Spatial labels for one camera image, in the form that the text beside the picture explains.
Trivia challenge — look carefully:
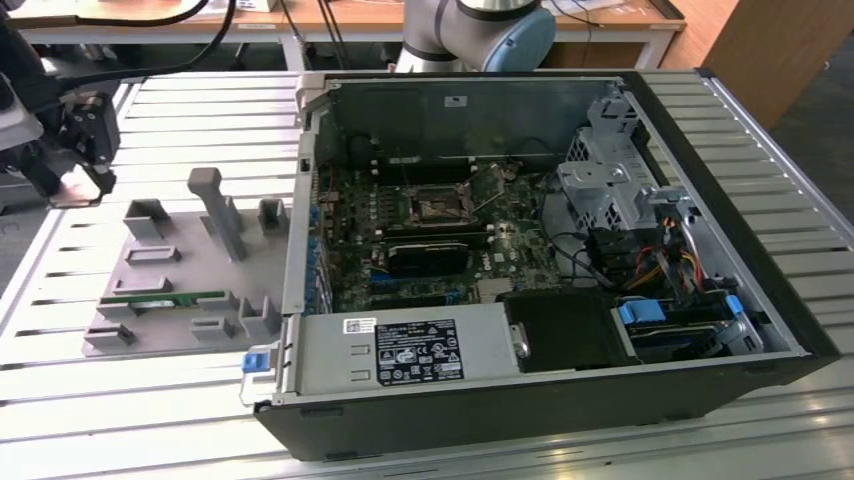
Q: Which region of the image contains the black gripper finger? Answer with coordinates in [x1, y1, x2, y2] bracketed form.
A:
[25, 153, 70, 200]
[86, 161, 118, 196]

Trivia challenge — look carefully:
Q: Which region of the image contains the silver square CPU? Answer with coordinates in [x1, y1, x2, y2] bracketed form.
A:
[49, 168, 107, 209]

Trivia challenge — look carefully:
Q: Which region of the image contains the CPU socket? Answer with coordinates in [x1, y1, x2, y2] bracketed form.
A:
[406, 186, 480, 226]

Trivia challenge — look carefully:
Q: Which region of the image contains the green RAM stick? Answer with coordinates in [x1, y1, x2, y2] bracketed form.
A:
[101, 291, 226, 308]

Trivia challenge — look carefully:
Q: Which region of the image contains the grey parts rack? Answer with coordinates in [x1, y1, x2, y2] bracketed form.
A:
[79, 167, 297, 359]

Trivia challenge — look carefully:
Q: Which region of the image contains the grey power supply unit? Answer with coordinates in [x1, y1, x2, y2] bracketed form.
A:
[291, 303, 524, 397]

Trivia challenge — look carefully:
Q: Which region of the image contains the black installed RAM stick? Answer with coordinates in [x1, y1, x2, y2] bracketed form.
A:
[382, 224, 490, 245]

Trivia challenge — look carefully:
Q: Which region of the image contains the black graphics card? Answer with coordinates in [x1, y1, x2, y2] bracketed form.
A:
[386, 241, 473, 280]

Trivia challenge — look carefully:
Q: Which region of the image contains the metal socket cover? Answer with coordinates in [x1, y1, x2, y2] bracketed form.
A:
[465, 159, 524, 202]

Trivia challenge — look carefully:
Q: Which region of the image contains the thin metal locking lever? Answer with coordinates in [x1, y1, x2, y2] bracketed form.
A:
[476, 186, 512, 213]

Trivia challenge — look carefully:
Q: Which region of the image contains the black labelled sticker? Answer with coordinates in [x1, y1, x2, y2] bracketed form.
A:
[376, 319, 466, 386]

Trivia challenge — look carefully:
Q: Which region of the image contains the small silver heat sink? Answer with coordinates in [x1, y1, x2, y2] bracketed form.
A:
[478, 278, 517, 303]

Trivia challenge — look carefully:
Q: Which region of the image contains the green motherboard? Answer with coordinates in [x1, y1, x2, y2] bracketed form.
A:
[311, 158, 570, 312]

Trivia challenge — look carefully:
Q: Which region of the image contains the black open PC case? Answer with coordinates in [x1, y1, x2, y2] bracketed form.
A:
[253, 69, 844, 462]

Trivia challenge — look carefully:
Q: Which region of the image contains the silver metal drive cage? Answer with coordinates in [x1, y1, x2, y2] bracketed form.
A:
[556, 95, 670, 237]

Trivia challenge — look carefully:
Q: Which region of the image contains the black plastic shroud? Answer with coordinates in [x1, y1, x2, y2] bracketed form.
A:
[501, 288, 637, 374]

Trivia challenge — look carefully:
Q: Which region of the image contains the blue disk carrier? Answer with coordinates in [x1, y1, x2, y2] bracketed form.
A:
[617, 296, 668, 327]

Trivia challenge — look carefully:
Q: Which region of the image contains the brown wooden cabinet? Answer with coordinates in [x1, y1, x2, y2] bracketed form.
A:
[660, 0, 854, 129]

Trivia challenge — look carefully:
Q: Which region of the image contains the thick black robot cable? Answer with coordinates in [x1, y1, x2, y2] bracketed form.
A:
[5, 0, 239, 96]

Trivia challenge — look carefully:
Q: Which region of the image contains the wooden desk white frame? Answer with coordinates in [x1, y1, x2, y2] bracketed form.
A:
[6, 0, 689, 72]

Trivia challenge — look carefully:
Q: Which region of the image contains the thin black wire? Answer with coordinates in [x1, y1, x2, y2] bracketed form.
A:
[550, 231, 617, 292]

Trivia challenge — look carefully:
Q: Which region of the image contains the coloured power wires bundle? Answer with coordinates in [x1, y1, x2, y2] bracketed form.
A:
[632, 213, 710, 297]

